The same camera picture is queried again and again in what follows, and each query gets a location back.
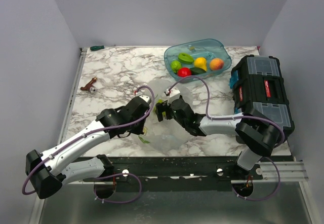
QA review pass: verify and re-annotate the red fake fruit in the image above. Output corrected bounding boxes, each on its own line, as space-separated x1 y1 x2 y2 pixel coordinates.
177 67 192 78

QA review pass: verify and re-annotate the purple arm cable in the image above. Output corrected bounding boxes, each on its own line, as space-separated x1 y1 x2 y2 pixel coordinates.
172 76 286 201
22 86 155 204

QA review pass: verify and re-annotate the teal plastic tray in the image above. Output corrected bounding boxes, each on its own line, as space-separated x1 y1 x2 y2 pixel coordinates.
164 39 232 81

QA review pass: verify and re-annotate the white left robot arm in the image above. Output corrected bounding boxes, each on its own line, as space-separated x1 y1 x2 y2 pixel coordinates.
22 95 154 199

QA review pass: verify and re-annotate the clear plastic bag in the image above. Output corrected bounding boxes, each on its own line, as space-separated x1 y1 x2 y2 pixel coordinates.
135 79 192 153

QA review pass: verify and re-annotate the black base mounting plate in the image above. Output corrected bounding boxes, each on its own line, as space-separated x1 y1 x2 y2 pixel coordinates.
68 154 264 193

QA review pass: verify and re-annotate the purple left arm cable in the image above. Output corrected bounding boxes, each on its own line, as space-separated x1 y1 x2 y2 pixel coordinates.
22 86 155 204

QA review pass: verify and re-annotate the black tool box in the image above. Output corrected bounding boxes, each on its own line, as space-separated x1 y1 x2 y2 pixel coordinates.
229 55 295 138

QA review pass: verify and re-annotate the green handled screwdriver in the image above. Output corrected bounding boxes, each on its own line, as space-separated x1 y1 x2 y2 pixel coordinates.
90 45 116 51

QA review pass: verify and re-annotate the orange fake peach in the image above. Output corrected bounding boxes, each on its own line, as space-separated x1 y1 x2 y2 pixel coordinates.
210 58 224 70

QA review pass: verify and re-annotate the brown metal-tipped tool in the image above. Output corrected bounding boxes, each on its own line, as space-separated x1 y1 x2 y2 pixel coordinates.
80 77 97 93

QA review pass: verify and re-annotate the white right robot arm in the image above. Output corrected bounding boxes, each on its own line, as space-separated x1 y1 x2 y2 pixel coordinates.
155 97 286 179

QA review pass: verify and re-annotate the green fake starfruit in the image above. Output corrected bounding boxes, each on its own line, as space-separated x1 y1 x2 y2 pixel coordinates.
178 53 194 64

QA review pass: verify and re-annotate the dark green fake avocado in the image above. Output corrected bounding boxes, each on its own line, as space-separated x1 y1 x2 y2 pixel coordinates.
189 67 206 76

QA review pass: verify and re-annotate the yellow fake fruit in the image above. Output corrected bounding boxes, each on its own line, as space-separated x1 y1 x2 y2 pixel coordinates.
194 57 207 71

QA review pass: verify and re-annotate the aluminium side rail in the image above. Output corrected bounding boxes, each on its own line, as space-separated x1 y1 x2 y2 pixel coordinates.
56 48 88 145

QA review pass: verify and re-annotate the light green fake pear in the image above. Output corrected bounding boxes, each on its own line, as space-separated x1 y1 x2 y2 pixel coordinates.
154 99 165 113

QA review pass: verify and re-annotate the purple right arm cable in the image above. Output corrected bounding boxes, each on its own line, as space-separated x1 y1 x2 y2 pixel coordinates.
172 76 286 201

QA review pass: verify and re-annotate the green fake fruit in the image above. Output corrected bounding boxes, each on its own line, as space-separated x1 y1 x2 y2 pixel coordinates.
170 60 182 73

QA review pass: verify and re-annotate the aluminium front rail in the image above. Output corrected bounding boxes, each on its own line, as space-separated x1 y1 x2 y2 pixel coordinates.
40 162 309 184

